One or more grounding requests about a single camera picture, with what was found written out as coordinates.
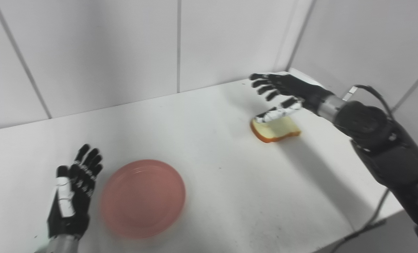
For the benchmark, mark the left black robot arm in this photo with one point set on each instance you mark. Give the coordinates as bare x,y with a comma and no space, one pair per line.
59,245

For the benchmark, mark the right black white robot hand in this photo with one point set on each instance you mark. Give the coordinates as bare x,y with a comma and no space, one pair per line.
293,89

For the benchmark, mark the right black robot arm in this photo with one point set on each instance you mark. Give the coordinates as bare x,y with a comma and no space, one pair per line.
384,147

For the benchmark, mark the slice of white bread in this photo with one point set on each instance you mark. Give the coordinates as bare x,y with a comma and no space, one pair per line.
277,130

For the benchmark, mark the pink round plate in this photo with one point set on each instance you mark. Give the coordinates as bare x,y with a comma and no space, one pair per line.
142,198

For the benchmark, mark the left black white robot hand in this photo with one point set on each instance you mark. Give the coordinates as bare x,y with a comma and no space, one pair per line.
73,200

